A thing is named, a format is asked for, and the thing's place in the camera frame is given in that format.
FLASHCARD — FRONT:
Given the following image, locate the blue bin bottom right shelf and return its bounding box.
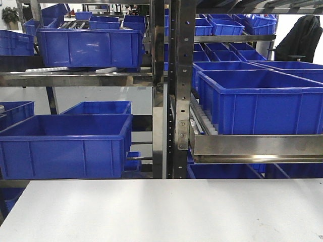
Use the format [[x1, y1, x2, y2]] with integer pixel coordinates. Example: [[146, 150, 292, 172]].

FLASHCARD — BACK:
[[187, 164, 263, 179]]

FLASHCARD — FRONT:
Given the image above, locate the blue bin behind right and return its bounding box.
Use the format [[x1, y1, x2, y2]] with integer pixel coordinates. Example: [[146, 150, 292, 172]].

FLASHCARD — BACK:
[[191, 61, 265, 91]]

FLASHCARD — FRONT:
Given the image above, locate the blue bin behind lower left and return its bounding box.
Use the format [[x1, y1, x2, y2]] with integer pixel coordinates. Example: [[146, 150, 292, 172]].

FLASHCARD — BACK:
[[61, 101, 131, 114]]

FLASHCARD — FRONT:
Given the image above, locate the large blue bin right shelf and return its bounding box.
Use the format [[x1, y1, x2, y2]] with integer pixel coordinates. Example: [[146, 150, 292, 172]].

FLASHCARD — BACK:
[[197, 70, 322, 135]]

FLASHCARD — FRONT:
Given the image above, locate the stainless steel rack upright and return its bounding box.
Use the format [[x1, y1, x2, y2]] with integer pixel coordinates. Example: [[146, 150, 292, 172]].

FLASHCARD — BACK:
[[150, 1, 196, 179]]

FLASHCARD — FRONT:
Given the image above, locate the large blue bin lower left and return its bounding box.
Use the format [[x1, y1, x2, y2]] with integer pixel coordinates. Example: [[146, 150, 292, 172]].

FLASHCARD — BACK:
[[1, 114, 133, 179]]

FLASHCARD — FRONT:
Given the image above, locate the large blue bin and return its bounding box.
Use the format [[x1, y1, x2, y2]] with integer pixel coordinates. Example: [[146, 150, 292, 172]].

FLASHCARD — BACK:
[[1, 114, 133, 179], [36, 28, 143, 69]]

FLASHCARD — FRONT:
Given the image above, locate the large blue bin upper left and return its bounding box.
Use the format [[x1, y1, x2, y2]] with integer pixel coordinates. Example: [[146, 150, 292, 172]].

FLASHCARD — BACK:
[[36, 28, 143, 69]]

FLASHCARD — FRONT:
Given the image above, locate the blue bin far left edge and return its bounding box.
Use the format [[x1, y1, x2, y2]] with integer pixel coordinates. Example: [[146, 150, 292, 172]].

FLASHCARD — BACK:
[[1, 101, 34, 130]]

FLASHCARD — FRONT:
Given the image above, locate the black office chair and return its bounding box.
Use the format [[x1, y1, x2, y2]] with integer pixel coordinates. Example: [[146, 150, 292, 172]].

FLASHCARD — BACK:
[[274, 15, 322, 63]]

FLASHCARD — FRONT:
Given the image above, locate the potted plant far left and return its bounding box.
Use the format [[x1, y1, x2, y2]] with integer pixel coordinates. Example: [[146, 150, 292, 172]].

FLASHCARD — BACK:
[[2, 7, 19, 30]]

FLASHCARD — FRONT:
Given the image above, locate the steel shelf front rail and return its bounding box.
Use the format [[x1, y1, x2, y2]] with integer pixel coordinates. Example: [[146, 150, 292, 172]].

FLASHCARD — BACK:
[[190, 131, 322, 163]]

